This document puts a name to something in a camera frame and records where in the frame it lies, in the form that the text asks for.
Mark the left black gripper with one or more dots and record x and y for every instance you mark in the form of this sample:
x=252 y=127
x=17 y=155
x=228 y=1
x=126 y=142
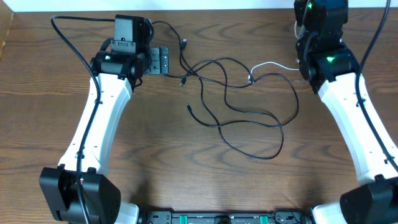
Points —
x=160 y=62

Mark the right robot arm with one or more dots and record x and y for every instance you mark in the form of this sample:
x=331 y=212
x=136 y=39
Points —
x=335 y=75

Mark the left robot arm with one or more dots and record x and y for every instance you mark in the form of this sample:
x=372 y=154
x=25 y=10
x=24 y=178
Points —
x=78 y=189

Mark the wooden side panel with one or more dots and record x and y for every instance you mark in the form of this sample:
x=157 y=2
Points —
x=6 y=18

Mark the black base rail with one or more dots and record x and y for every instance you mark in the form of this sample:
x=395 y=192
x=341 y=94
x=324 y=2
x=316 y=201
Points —
x=157 y=215

